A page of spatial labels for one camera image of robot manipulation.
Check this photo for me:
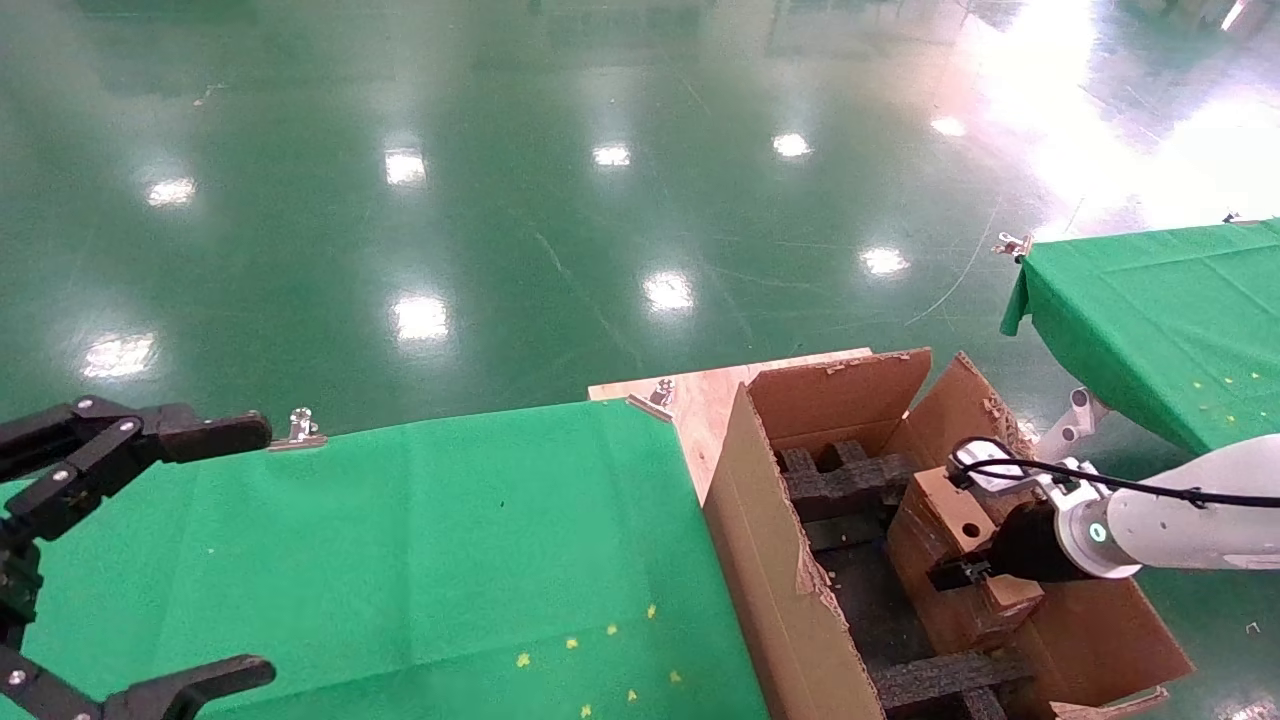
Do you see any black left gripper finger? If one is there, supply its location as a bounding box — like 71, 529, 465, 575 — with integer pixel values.
0, 645, 277, 720
0, 397, 273, 546

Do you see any black foam insert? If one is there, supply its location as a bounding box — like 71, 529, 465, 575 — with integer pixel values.
870, 650, 1031, 720
778, 440, 921, 523

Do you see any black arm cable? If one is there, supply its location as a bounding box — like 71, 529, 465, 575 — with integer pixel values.
945, 437, 1280, 506

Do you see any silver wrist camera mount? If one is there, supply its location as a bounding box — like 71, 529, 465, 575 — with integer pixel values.
945, 437, 1101, 501

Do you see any green tablecloth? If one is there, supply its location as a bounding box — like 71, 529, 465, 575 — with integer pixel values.
0, 398, 771, 720
1000, 218, 1280, 456

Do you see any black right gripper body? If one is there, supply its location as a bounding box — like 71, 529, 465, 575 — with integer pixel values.
985, 500, 1076, 586

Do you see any white table leg joint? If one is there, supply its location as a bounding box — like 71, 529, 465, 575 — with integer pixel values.
1035, 387, 1113, 463

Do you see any large open cardboard carton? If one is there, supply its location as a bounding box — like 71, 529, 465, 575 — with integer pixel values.
703, 347, 1196, 720

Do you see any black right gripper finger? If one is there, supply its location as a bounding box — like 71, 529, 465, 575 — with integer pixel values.
927, 556, 996, 593

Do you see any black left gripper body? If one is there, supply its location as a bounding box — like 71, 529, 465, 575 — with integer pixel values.
0, 540, 43, 651

